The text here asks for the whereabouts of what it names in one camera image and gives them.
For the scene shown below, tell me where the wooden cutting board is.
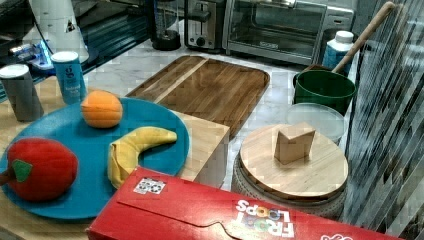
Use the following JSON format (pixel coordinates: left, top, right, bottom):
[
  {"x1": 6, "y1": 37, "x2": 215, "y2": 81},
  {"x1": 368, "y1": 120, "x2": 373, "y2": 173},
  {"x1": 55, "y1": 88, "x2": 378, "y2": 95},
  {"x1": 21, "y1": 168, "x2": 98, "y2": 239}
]
[{"x1": 128, "y1": 55, "x2": 270, "y2": 137}]

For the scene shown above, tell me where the jar with wooden lid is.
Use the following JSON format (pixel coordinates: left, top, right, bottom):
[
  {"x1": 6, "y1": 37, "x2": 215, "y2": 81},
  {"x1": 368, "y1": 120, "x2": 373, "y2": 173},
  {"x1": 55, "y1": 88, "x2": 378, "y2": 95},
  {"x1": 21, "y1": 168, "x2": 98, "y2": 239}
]
[{"x1": 231, "y1": 124, "x2": 348, "y2": 220}]

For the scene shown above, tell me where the yellow plush banana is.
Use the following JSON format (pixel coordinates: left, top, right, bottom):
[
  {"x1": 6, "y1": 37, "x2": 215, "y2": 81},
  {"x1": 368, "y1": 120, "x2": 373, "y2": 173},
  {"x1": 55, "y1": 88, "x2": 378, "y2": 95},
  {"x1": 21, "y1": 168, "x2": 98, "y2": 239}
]
[{"x1": 107, "y1": 126, "x2": 178, "y2": 189}]

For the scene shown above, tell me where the black french press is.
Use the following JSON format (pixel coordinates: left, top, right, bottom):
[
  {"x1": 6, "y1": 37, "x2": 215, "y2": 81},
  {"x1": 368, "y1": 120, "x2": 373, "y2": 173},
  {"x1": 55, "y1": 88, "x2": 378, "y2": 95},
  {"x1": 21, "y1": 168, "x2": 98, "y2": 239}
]
[{"x1": 152, "y1": 0, "x2": 181, "y2": 51}]

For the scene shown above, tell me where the silver toaster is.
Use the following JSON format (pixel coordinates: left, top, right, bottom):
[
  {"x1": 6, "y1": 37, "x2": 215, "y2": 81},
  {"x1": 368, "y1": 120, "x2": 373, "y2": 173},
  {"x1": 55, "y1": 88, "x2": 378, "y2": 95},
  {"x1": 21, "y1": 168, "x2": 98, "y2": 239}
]
[{"x1": 184, "y1": 0, "x2": 226, "y2": 53}]

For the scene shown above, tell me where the red Froot Loops box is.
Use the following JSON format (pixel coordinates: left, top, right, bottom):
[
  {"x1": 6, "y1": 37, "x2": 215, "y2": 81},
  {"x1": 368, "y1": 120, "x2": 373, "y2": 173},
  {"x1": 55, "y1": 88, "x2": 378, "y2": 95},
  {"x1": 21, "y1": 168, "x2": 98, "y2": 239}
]
[{"x1": 87, "y1": 167, "x2": 402, "y2": 240}]

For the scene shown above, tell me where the green mug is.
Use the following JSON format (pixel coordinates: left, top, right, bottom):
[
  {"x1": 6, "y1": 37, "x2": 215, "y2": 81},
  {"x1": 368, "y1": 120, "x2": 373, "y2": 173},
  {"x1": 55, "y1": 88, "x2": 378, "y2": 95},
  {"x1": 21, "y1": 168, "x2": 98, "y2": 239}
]
[{"x1": 294, "y1": 70, "x2": 356, "y2": 115}]

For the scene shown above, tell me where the orange plush fruit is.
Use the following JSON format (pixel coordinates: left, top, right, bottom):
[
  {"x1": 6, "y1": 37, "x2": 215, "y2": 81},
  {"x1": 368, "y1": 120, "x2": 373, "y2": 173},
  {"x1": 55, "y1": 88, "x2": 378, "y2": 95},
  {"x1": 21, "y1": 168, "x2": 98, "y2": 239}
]
[{"x1": 80, "y1": 90, "x2": 123, "y2": 128}]

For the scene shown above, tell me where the silver toaster oven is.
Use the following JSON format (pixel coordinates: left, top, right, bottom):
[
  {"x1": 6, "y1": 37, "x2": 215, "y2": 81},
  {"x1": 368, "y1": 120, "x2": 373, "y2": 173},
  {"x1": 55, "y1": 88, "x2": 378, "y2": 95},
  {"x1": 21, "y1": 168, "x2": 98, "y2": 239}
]
[{"x1": 223, "y1": 0, "x2": 357, "y2": 65}]

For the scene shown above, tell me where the blue round plate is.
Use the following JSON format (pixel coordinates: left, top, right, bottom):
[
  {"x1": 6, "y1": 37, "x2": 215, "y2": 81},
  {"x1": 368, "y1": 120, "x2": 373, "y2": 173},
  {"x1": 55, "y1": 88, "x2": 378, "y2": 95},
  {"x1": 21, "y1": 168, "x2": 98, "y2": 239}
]
[{"x1": 2, "y1": 98, "x2": 190, "y2": 220}]

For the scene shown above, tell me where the white cap blue bottle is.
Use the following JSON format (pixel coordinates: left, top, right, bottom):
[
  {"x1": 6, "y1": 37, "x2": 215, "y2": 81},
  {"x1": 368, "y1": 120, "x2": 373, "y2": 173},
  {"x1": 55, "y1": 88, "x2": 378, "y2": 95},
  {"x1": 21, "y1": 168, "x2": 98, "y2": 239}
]
[{"x1": 322, "y1": 31, "x2": 354, "y2": 69}]

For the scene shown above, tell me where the blue salt shaker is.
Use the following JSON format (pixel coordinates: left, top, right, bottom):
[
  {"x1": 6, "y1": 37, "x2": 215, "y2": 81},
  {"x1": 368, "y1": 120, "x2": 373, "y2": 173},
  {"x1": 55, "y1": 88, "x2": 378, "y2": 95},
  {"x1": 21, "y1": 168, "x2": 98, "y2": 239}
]
[{"x1": 51, "y1": 51, "x2": 87, "y2": 104}]

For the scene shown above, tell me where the red plush bell pepper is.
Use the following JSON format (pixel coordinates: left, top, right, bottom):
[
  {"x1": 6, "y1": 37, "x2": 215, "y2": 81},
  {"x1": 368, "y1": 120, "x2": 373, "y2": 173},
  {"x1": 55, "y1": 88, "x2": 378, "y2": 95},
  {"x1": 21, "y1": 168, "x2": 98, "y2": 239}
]
[{"x1": 1, "y1": 138, "x2": 79, "y2": 202}]

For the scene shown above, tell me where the white paper towel roll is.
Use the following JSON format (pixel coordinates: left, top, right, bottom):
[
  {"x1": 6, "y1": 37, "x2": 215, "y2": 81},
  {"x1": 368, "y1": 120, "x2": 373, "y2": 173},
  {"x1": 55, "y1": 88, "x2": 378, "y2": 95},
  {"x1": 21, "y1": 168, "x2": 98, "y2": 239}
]
[{"x1": 23, "y1": 0, "x2": 89, "y2": 63}]

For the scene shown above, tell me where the grey pepper shaker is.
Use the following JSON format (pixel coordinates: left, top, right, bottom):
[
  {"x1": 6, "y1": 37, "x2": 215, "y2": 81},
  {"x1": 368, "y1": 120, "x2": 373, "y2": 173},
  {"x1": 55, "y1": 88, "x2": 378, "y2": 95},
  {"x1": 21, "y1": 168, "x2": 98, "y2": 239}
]
[{"x1": 0, "y1": 64, "x2": 44, "y2": 122}]

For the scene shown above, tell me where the wooden handled pan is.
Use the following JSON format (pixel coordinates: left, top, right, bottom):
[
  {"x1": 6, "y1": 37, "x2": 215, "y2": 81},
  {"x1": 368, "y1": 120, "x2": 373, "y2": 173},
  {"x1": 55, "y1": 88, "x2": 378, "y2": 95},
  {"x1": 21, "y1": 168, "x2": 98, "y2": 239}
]
[{"x1": 293, "y1": 1, "x2": 395, "y2": 85}]

